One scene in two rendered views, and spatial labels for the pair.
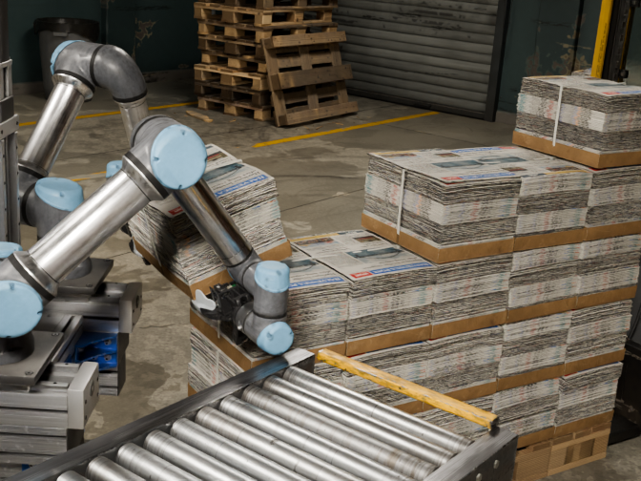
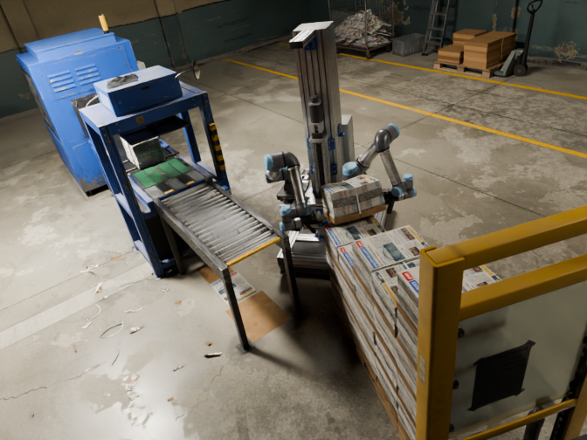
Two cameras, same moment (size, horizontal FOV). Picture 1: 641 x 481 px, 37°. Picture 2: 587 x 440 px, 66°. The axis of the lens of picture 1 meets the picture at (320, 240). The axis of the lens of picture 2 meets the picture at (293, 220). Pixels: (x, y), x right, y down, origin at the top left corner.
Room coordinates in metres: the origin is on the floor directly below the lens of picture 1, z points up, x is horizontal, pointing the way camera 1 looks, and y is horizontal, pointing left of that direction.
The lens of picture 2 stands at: (3.02, -2.41, 2.65)
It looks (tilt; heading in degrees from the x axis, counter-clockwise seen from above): 33 degrees down; 113
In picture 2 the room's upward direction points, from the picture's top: 9 degrees counter-clockwise
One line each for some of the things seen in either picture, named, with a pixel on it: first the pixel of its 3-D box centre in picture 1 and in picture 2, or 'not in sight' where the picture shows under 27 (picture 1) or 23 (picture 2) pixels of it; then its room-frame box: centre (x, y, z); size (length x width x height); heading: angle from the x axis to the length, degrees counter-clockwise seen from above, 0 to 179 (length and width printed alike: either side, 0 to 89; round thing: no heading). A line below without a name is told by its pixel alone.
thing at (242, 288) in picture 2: not in sight; (232, 287); (1.22, 0.24, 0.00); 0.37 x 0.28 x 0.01; 143
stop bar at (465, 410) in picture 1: (403, 386); (253, 251); (1.77, -0.19, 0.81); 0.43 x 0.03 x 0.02; 53
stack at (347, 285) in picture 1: (385, 373); (383, 312); (2.65, -0.23, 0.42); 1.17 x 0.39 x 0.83; 123
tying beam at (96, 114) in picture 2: not in sight; (143, 106); (0.44, 0.83, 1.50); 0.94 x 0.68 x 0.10; 53
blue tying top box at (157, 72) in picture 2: not in sight; (138, 89); (0.44, 0.83, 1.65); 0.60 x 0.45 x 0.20; 53
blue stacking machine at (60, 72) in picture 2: not in sight; (92, 98); (-1.70, 2.51, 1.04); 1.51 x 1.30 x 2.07; 143
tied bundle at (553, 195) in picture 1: (511, 196); (416, 294); (2.89, -0.59, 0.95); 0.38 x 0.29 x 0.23; 32
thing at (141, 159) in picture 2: not in sight; (142, 147); (-0.02, 1.18, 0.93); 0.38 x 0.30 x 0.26; 143
